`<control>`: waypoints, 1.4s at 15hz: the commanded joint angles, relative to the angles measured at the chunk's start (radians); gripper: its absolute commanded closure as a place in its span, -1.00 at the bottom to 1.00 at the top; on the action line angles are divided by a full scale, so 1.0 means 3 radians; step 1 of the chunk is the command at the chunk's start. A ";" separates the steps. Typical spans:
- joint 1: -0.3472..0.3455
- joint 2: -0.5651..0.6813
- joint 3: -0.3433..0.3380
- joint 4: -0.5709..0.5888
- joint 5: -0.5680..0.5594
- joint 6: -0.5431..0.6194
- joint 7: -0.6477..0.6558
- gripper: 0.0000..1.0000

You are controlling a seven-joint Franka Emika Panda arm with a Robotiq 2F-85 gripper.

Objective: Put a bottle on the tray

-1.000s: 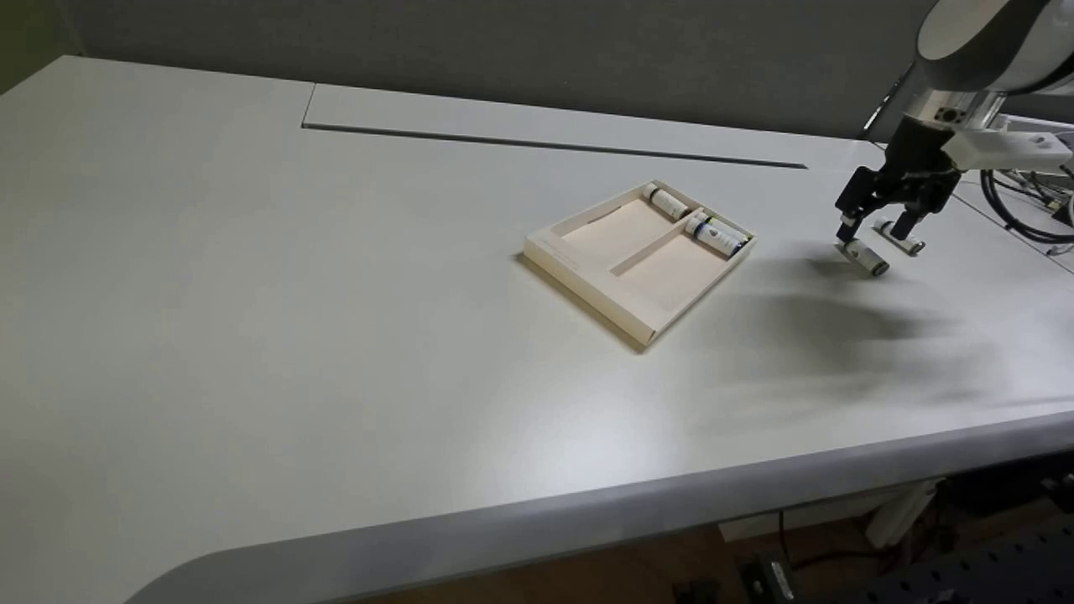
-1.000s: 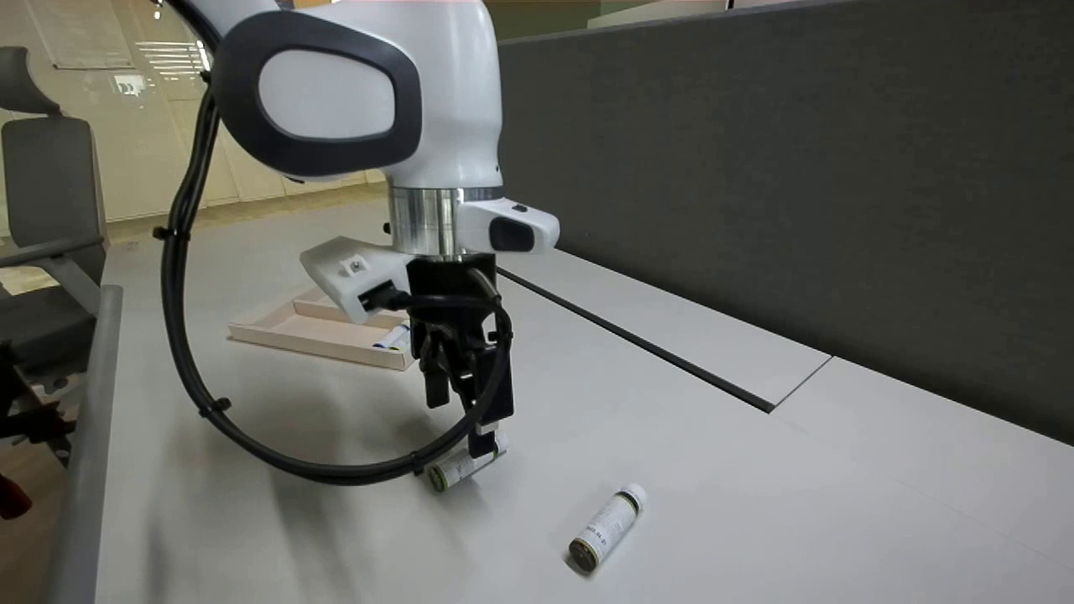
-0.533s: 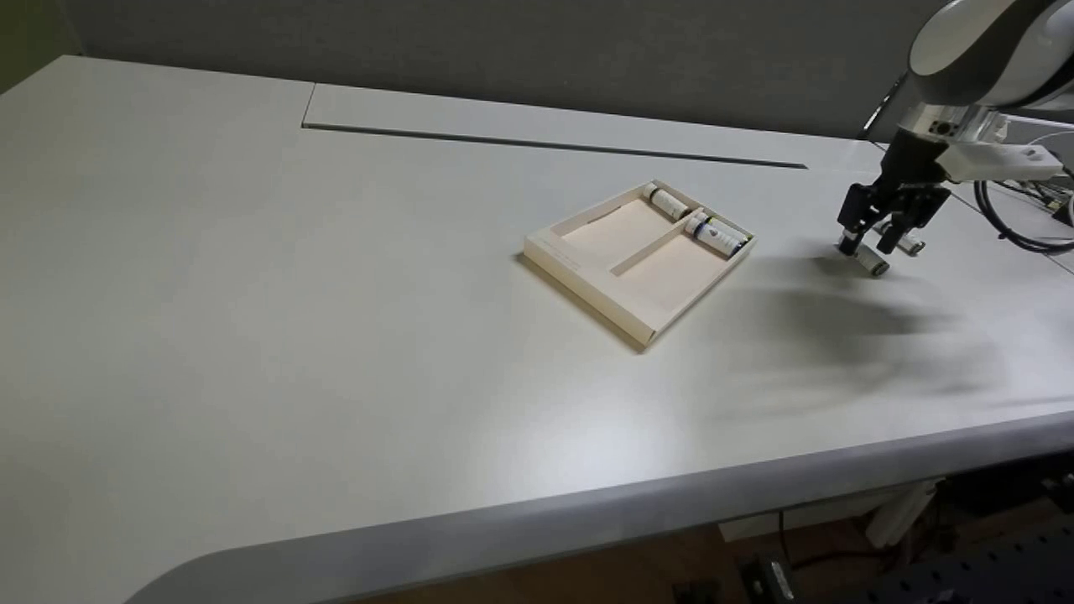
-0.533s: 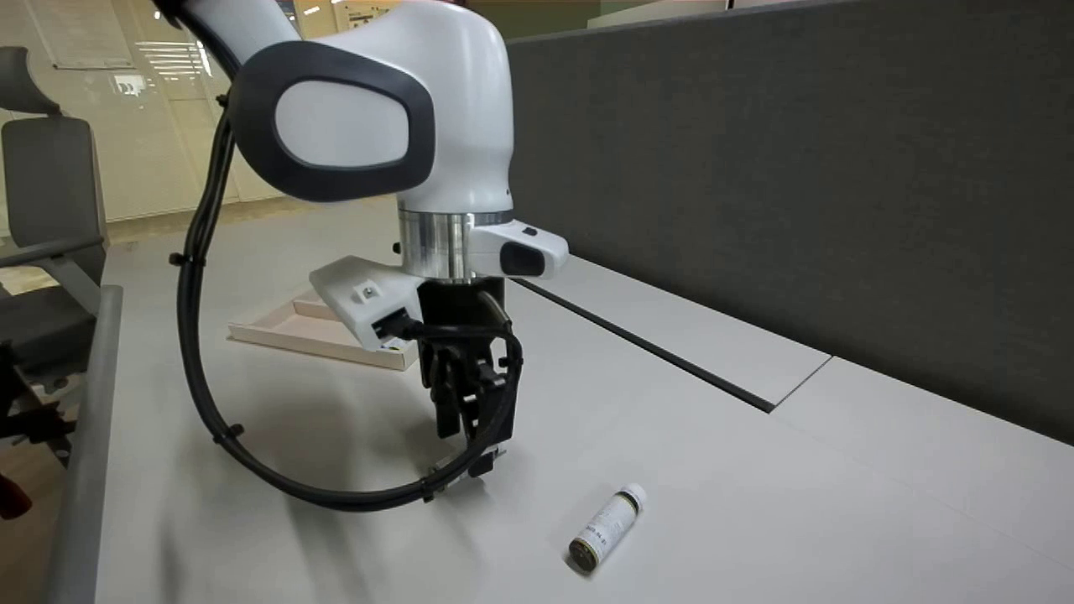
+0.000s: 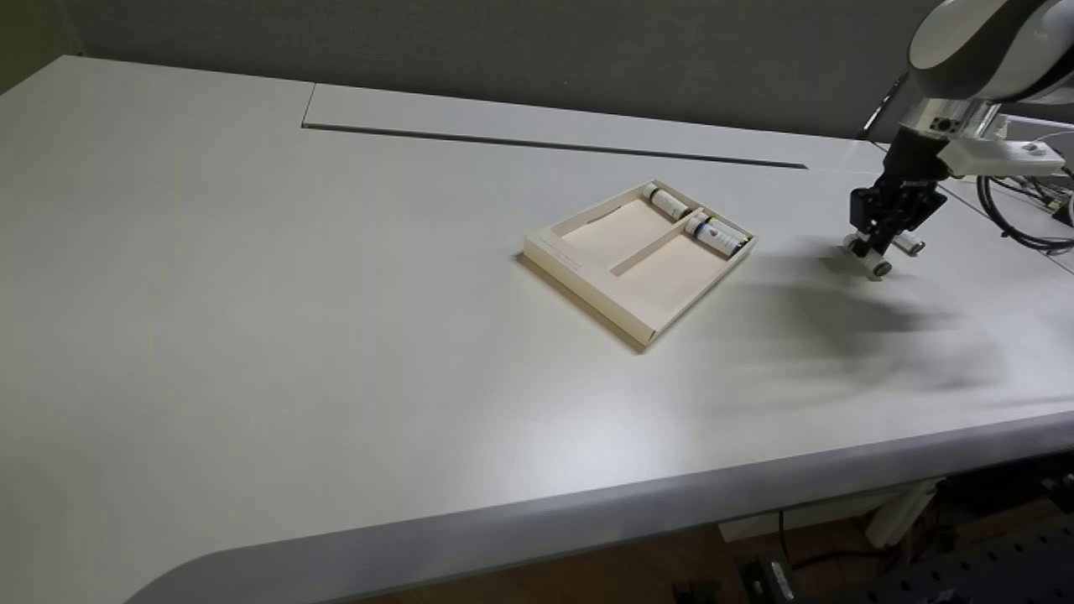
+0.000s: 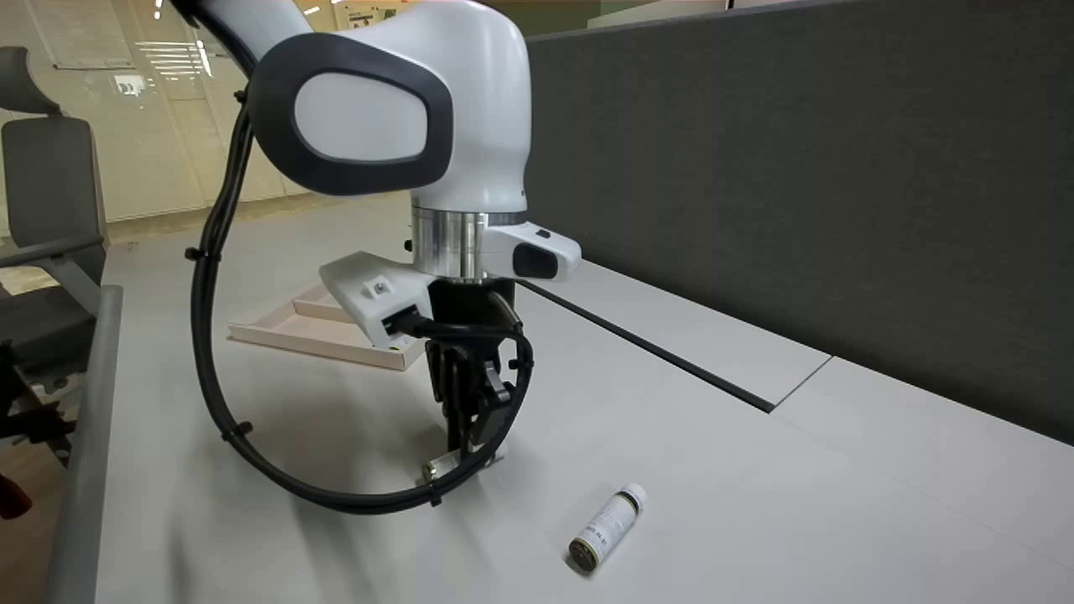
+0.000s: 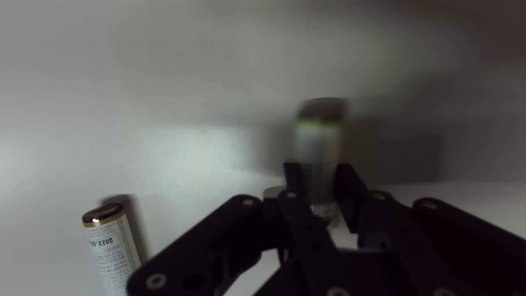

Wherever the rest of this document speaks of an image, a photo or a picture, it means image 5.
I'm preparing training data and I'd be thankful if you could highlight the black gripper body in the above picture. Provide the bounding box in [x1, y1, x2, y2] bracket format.
[845, 127, 956, 234]

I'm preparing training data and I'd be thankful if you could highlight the black perforated board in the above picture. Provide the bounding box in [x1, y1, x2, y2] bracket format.
[845, 521, 1074, 604]

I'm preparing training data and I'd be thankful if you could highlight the grey fabric partition screen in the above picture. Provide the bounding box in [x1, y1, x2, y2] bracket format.
[52, 0, 1074, 147]

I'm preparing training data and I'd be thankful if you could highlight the light wooden tray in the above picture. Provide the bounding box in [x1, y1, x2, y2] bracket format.
[519, 179, 758, 353]

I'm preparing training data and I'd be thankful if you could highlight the small black floor object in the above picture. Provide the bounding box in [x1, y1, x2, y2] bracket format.
[738, 553, 797, 604]

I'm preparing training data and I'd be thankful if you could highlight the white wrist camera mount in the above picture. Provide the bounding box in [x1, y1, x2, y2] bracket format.
[945, 107, 1066, 181]

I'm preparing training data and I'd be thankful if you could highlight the white table leg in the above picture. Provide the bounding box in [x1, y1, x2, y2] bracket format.
[862, 477, 945, 553]

